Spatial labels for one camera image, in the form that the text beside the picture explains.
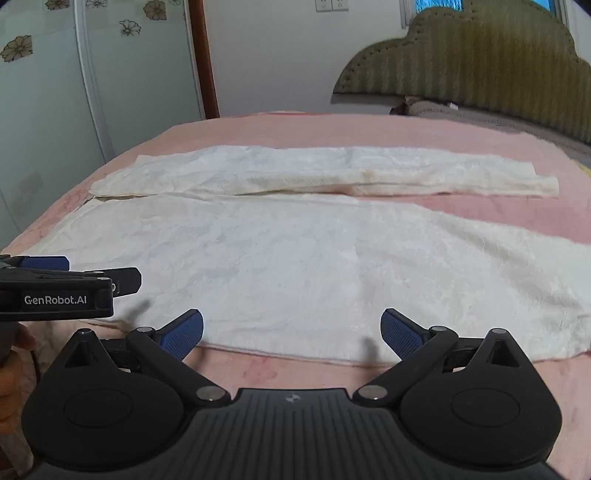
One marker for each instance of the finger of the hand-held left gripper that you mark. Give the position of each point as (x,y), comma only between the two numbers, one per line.
(46,263)
(124,279)

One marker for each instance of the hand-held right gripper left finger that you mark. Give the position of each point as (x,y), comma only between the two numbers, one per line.
(185,333)

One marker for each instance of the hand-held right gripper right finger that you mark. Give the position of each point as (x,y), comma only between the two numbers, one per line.
(397,333)

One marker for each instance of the white fleece pants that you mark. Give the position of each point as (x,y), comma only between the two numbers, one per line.
(295,258)

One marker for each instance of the person's left hand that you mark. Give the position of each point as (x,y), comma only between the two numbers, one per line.
(11,392)

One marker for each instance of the pink blanket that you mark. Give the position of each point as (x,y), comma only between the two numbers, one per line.
(485,138)

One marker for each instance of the grey pillow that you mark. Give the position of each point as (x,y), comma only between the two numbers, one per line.
(498,121)

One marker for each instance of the yellow cloth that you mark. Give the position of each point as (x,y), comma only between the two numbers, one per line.
(584,168)

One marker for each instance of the green striped headboard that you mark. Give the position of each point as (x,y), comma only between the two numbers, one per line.
(475,60)

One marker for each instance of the window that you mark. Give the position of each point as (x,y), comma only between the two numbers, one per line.
(438,3)

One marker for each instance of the brown wooden door frame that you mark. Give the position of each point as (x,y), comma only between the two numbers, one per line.
(203,60)

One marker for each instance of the white wall socket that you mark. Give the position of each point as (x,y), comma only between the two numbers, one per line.
(331,4)

